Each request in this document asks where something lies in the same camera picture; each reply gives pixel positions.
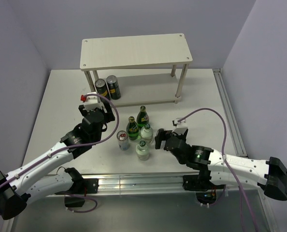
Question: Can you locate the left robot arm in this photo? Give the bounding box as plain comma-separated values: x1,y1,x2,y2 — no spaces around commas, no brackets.
0,102,119,220

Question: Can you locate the black can right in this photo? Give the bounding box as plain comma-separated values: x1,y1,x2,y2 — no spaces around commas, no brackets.
106,75,121,100

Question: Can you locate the green glass bottle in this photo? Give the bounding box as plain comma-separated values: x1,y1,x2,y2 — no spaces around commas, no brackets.
136,105,149,129
127,116,139,141

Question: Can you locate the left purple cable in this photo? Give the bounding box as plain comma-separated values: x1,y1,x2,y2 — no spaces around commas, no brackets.
0,93,120,217

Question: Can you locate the clear glass bottle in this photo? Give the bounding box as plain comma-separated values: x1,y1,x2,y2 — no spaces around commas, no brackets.
136,140,149,161
140,123,154,144

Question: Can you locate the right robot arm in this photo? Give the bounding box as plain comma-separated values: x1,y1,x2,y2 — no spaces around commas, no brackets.
155,129,287,201

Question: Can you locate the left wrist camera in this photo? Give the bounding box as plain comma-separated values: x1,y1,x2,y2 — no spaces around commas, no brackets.
80,95,101,111

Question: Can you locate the white two-tier shelf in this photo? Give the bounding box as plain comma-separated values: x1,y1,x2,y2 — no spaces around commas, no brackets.
80,33,193,107

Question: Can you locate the aluminium side rail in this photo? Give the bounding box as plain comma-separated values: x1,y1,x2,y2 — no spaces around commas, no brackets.
213,69,247,157

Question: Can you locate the clear glass bottle front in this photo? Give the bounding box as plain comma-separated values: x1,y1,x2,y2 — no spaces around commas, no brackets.
136,140,149,161

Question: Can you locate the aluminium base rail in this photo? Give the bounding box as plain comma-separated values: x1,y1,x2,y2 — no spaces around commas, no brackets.
82,171,199,196

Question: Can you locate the white blue can front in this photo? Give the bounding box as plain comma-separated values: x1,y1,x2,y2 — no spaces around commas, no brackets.
116,130,129,151

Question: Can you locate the black can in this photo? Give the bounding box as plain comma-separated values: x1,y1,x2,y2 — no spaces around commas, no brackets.
95,78,111,100
106,75,121,100

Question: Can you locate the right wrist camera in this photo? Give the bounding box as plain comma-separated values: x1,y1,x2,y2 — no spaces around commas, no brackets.
172,118,188,135

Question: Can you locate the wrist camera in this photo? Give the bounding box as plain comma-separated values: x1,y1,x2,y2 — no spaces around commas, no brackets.
80,95,101,111
172,118,188,135

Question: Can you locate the green glass bottle front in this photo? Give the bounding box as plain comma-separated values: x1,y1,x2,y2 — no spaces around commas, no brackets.
127,116,139,141

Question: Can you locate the black can left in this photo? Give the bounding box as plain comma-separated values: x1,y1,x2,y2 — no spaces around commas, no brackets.
95,78,111,100

